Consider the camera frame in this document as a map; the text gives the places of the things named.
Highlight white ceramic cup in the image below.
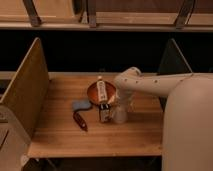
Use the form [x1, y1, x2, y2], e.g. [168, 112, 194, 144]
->
[112, 105, 127, 124]

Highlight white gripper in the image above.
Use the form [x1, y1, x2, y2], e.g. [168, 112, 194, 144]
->
[116, 89, 133, 108]

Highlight right dark side panel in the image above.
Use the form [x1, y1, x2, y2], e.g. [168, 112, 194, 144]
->
[157, 37, 193, 111]

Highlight upper wooden shelf frame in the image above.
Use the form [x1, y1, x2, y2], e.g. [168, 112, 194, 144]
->
[0, 0, 213, 32]

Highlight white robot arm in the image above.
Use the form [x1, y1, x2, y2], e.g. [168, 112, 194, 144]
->
[114, 67, 213, 171]

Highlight left wooden side panel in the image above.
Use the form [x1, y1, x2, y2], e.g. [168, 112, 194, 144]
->
[0, 38, 49, 143]

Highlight orange round bowl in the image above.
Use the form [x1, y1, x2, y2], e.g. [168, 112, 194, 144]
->
[87, 82, 116, 105]

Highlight blue eraser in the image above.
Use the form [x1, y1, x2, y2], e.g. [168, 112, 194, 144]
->
[72, 100, 92, 111]

